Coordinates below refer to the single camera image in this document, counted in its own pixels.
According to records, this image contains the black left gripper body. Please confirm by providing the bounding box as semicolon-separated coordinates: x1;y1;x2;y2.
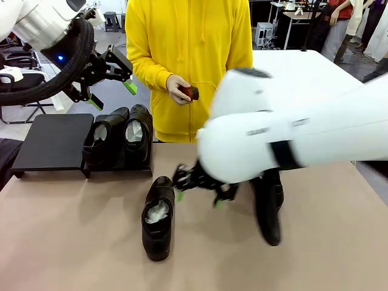
70;49;112;89

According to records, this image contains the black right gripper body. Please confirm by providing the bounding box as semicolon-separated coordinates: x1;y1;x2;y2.
189;159;240;201

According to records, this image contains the black leather shoe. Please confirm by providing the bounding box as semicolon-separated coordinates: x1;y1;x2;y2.
122;104;154;161
141;175;176;262
82;106;130;167

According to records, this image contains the person's right forearm yellow sleeve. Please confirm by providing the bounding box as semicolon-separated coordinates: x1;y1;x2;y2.
125;45;176;92

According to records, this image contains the black metal shoe stand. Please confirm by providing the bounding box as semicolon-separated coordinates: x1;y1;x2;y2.
82;114;155;177
10;113;95;179

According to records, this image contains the black pole stand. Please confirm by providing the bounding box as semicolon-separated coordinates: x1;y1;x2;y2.
301;0;319;53

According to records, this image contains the person's right hand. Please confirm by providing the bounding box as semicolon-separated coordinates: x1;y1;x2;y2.
166;75;195;107

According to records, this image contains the white hanging cloth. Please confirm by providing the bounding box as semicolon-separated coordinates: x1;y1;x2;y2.
53;90;74;112

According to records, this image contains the grey plastic stool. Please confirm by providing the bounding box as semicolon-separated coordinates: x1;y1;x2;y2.
104;11;125;33

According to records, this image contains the black chair with armrests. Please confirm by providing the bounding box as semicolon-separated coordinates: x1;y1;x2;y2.
0;72;54;124

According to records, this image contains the person in yellow hoodie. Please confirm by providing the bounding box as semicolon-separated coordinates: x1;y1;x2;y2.
124;0;254;144

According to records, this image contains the black fabric object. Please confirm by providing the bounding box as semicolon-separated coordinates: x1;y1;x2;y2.
0;138;24;190

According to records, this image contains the white computer case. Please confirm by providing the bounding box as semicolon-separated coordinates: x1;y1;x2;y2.
256;21;275;47

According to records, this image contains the white folding table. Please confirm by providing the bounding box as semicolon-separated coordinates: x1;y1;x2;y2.
251;50;369;89

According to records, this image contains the black desk with wooden top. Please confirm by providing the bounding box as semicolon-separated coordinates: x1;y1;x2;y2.
277;8;322;51

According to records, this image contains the bystander's dark trouser leg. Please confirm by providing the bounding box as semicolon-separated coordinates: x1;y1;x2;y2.
362;57;388;84

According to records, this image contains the mannequin in red shirt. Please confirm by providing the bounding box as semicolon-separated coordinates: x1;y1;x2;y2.
321;0;355;63

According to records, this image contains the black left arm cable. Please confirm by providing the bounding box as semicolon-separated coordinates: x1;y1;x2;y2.
0;18;96;106

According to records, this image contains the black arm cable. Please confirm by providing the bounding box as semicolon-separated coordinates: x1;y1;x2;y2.
0;18;96;106
250;168;285;247

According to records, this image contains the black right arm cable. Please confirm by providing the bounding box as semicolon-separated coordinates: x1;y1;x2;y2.
250;168;285;247

